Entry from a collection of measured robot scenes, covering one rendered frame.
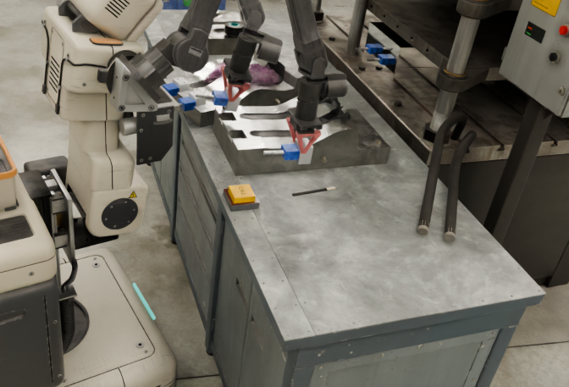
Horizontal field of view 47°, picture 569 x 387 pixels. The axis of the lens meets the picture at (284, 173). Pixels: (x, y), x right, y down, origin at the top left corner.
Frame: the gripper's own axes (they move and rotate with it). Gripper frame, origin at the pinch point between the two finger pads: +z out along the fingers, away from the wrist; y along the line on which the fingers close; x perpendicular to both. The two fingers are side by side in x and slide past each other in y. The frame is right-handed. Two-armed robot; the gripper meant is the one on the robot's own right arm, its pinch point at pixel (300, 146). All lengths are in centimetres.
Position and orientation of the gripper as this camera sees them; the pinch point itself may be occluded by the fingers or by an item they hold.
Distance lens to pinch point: 177.4
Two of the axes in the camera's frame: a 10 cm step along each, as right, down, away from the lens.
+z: -1.3, 8.4, 5.3
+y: -3.4, -5.4, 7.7
